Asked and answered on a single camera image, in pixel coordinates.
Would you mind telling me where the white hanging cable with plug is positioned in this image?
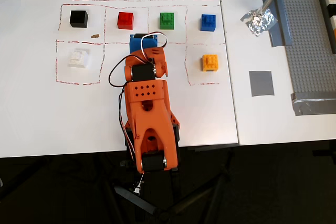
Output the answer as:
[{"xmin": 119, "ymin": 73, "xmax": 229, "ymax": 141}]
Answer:
[{"xmin": 133, "ymin": 173, "xmax": 145, "ymax": 195}]

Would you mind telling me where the yellow lego block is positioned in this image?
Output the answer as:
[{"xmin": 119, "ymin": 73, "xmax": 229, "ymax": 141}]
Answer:
[{"xmin": 201, "ymin": 54, "xmax": 219, "ymax": 72}]

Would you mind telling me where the black lego block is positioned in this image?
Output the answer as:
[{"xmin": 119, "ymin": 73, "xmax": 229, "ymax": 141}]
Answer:
[{"xmin": 69, "ymin": 10, "xmax": 89, "ymax": 28}]

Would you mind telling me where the blue lego block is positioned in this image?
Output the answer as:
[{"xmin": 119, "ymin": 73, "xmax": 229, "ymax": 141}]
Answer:
[{"xmin": 200, "ymin": 14, "xmax": 217, "ymax": 31}]

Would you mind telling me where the grey lego baseplate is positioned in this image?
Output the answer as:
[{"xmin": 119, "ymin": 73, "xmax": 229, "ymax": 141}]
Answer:
[{"xmin": 270, "ymin": 0, "xmax": 336, "ymax": 99}]

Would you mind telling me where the green lego block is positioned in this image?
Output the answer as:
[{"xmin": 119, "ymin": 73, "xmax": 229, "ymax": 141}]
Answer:
[{"xmin": 159, "ymin": 12, "xmax": 176, "ymax": 30}]

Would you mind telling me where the black red white servo cable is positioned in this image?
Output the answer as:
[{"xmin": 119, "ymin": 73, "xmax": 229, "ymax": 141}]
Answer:
[
  {"xmin": 108, "ymin": 55, "xmax": 132, "ymax": 88},
  {"xmin": 117, "ymin": 87, "xmax": 137, "ymax": 156},
  {"xmin": 140, "ymin": 32, "xmax": 169, "ymax": 62}
]

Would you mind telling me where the grey tape strip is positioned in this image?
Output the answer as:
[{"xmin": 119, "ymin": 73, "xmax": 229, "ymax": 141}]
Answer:
[{"xmin": 261, "ymin": 0, "xmax": 293, "ymax": 48}]

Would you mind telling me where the grey tape marker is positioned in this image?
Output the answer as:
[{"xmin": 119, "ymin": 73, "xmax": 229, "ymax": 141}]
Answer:
[{"xmin": 248, "ymin": 70, "xmax": 275, "ymax": 97}]

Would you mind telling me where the crumpled aluminium foil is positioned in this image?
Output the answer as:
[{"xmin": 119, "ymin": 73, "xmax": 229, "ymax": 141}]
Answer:
[{"xmin": 240, "ymin": 7, "xmax": 278, "ymax": 37}]

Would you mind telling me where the white black orange lego build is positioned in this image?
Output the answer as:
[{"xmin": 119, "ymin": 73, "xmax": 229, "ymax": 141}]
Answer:
[{"xmin": 314, "ymin": 0, "xmax": 336, "ymax": 54}]

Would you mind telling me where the white lego block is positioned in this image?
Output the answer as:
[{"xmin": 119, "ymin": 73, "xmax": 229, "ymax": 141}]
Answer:
[{"xmin": 67, "ymin": 48, "xmax": 90, "ymax": 69}]

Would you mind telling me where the red lego block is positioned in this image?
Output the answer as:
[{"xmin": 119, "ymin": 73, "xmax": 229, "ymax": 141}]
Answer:
[{"xmin": 117, "ymin": 11, "xmax": 135, "ymax": 30}]

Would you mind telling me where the black camera tripod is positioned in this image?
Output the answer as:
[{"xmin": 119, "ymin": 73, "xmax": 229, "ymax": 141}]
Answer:
[{"xmin": 114, "ymin": 150, "xmax": 237, "ymax": 224}]

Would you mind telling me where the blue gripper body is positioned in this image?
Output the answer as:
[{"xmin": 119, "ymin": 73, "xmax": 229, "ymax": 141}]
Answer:
[{"xmin": 129, "ymin": 33, "xmax": 159, "ymax": 55}]

